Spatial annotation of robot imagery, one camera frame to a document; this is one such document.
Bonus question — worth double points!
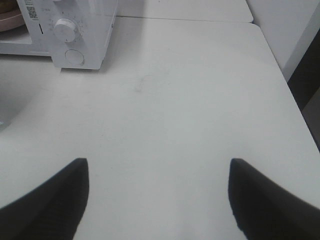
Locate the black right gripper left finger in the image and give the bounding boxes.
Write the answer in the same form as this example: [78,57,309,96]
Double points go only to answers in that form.
[0,158,90,240]

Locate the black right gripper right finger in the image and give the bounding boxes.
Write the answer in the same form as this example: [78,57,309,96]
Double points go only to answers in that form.
[227,158,320,240]

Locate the round white door button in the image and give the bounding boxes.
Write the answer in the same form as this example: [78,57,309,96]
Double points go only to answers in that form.
[65,49,85,65]

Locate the pink round plate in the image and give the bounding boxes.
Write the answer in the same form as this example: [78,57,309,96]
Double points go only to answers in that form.
[0,7,25,32]

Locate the burger with lettuce and cheese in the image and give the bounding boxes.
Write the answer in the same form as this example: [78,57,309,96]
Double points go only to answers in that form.
[0,0,18,14]

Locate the white microwave oven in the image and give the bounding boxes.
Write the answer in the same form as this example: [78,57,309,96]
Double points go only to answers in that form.
[0,0,118,70]

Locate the lower white microwave knob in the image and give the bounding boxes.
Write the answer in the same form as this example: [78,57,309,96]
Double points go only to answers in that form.
[53,18,79,43]

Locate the white warning label sticker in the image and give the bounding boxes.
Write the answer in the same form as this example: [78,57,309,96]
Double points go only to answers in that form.
[24,0,39,21]

